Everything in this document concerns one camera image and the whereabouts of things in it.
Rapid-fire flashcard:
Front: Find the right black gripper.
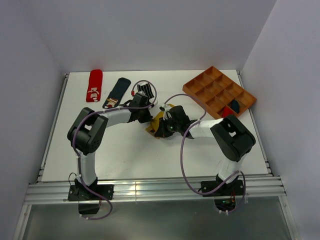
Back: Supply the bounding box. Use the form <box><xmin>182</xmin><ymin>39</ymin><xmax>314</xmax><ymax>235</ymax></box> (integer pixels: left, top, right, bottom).
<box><xmin>155</xmin><ymin>116</ymin><xmax>181</xmax><ymax>139</ymax></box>

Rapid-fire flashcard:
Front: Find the black white striped sock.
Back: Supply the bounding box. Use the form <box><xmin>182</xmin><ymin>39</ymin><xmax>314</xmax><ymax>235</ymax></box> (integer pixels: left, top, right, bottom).
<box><xmin>137</xmin><ymin>82</ymin><xmax>158</xmax><ymax>108</ymax></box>

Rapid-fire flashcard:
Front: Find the yellow sock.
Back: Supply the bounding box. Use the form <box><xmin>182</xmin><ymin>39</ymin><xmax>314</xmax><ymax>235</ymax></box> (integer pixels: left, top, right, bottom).
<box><xmin>145</xmin><ymin>107</ymin><xmax>174</xmax><ymax>139</ymax></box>

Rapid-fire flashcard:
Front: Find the red sock with santa pattern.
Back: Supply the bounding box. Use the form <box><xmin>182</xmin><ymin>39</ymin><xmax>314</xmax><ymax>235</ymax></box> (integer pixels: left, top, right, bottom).
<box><xmin>221</xmin><ymin>106</ymin><xmax>234</xmax><ymax>118</ymax></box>

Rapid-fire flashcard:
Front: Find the plain navy ankle sock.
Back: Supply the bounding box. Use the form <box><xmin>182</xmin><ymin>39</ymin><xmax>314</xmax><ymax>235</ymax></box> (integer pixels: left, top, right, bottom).
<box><xmin>230</xmin><ymin>99</ymin><xmax>240</xmax><ymax>114</ymax></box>

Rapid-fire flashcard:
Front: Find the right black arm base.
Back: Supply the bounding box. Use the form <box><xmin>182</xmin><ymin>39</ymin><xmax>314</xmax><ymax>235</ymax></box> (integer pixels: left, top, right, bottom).
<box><xmin>197</xmin><ymin>177</ymin><xmax>246</xmax><ymax>214</ymax></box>

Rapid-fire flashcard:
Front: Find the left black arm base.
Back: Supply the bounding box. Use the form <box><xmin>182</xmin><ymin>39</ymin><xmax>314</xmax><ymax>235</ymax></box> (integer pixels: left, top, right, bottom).
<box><xmin>67</xmin><ymin>184</ymin><xmax>114</xmax><ymax>216</ymax></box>

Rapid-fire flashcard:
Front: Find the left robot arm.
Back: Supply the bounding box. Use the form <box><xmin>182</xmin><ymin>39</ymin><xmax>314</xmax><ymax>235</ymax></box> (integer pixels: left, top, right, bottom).
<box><xmin>67</xmin><ymin>91</ymin><xmax>152</xmax><ymax>200</ymax></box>

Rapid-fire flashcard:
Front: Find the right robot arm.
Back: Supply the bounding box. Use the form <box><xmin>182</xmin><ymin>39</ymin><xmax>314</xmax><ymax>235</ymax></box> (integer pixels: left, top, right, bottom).
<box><xmin>150</xmin><ymin>104</ymin><xmax>256</xmax><ymax>195</ymax></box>

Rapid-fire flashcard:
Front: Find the navy sock with bear pattern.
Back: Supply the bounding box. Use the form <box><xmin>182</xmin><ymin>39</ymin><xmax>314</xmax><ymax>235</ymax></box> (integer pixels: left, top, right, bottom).
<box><xmin>102</xmin><ymin>77</ymin><xmax>131</xmax><ymax>109</ymax></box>

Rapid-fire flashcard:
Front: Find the orange compartment tray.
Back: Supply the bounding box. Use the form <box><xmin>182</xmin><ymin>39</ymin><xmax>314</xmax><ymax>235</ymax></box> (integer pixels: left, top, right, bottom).
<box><xmin>182</xmin><ymin>66</ymin><xmax>257</xmax><ymax>119</ymax></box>

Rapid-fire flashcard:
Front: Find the red sock with white figure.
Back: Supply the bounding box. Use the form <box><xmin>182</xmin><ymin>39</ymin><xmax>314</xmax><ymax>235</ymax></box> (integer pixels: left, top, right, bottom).
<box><xmin>86</xmin><ymin>69</ymin><xmax>103</xmax><ymax>103</ymax></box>

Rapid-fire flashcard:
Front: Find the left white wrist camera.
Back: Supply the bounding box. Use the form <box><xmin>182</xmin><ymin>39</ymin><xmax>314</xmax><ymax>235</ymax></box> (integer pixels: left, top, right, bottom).
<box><xmin>131</xmin><ymin>90</ymin><xmax>145</xmax><ymax>96</ymax></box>

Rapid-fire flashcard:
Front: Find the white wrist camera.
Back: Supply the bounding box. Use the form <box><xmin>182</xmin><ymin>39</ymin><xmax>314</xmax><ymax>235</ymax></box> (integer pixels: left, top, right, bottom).
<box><xmin>159</xmin><ymin>103</ymin><xmax>174</xmax><ymax>115</ymax></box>
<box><xmin>131</xmin><ymin>90</ymin><xmax>145</xmax><ymax>96</ymax></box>

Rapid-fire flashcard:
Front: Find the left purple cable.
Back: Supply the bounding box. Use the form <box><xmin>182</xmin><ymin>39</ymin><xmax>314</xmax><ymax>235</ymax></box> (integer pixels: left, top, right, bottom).
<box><xmin>68</xmin><ymin>79</ymin><xmax>158</xmax><ymax>221</ymax></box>

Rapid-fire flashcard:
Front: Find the purple cable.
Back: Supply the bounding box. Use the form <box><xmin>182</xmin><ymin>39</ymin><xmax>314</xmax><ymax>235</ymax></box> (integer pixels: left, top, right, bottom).
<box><xmin>162</xmin><ymin>93</ymin><xmax>247</xmax><ymax>215</ymax></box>
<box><xmin>68</xmin><ymin>79</ymin><xmax>158</xmax><ymax>221</ymax></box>

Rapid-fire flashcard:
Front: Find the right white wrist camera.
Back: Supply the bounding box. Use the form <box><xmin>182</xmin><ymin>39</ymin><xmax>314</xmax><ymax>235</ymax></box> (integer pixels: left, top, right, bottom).
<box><xmin>159</xmin><ymin>103</ymin><xmax>174</xmax><ymax>115</ymax></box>

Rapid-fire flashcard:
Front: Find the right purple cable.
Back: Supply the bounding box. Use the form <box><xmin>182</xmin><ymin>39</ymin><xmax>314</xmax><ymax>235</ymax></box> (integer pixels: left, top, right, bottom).
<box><xmin>162</xmin><ymin>93</ymin><xmax>247</xmax><ymax>215</ymax></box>

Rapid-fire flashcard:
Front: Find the aluminium front rail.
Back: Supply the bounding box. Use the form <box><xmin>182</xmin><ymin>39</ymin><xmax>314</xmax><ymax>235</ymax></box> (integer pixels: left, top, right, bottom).
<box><xmin>23</xmin><ymin>175</ymin><xmax>287</xmax><ymax>205</ymax></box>

